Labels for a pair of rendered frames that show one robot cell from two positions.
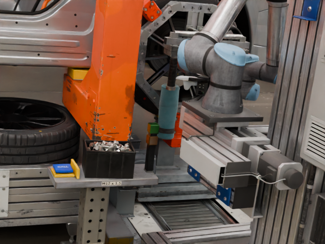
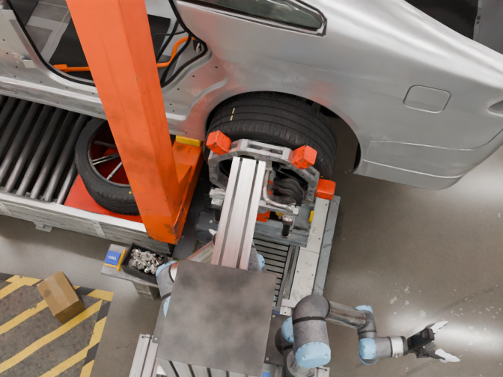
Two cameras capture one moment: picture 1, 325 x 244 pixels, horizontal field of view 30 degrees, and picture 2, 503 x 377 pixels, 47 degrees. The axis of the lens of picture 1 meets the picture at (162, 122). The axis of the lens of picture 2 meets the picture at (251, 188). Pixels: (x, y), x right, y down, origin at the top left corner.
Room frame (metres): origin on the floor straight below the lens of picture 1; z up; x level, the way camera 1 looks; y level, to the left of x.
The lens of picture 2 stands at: (1.78, -0.80, 3.40)
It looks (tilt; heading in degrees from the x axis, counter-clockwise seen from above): 63 degrees down; 33
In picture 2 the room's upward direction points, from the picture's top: 3 degrees clockwise
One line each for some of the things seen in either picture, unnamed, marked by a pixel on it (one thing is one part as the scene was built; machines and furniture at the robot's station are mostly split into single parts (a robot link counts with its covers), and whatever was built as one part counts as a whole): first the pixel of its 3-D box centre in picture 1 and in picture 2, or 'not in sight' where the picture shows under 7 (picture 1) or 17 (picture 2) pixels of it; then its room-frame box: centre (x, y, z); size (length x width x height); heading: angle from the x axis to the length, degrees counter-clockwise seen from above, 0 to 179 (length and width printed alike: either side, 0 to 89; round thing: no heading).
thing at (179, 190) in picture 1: (169, 180); (272, 210); (3.15, -0.07, 0.13); 0.50 x 0.36 x 0.10; 113
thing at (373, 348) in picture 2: not in sight; (375, 348); (2.46, -0.94, 1.21); 0.11 x 0.08 x 0.09; 130
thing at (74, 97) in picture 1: (91, 83); (182, 159); (2.87, 0.36, 0.69); 0.52 x 0.17 x 0.35; 23
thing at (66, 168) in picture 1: (62, 169); (112, 258); (2.27, 0.37, 0.47); 0.07 x 0.07 x 0.02; 23
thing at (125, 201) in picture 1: (125, 170); (218, 211); (2.90, 0.16, 0.26); 0.42 x 0.18 x 0.35; 23
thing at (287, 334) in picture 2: not in sight; (296, 333); (2.38, -0.66, 0.98); 0.13 x 0.12 x 0.14; 40
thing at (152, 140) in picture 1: (152, 139); not in sight; (2.41, 0.03, 0.59); 0.04 x 0.04 x 0.04; 23
